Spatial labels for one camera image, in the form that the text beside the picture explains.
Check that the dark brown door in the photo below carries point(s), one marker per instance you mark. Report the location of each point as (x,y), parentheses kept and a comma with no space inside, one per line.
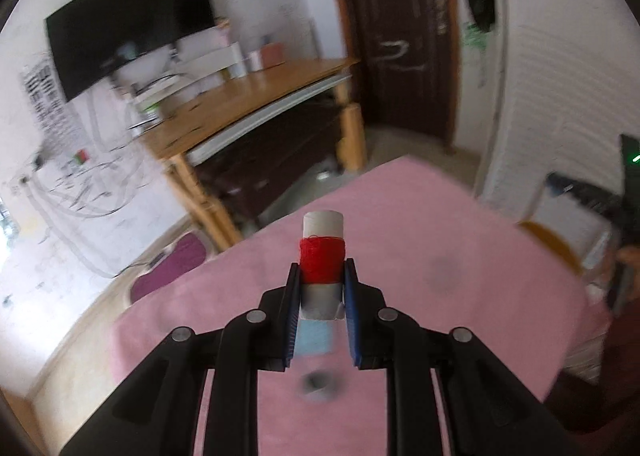
(409,60)

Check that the eye chart poster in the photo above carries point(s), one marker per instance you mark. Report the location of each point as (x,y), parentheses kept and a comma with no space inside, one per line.
(64,140)

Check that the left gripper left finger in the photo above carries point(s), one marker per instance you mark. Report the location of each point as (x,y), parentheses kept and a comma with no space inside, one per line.
(154,411)

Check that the pink tablecloth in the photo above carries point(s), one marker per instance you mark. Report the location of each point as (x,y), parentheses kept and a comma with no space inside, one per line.
(437,255)

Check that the red thread spool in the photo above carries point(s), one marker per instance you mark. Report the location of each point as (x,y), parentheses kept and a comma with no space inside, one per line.
(322,252)

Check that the white router box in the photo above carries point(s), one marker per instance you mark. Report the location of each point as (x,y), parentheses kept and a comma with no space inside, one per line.
(159,90)

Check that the wooden desk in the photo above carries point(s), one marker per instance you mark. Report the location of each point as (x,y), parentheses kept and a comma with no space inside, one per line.
(214,120)

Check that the black wall television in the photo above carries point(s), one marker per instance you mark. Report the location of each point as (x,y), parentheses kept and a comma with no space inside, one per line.
(90,39)

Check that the purple floor mat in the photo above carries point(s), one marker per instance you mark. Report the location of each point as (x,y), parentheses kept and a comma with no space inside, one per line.
(186,253)

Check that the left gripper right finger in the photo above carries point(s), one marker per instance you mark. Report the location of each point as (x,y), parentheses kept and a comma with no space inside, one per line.
(446,393)

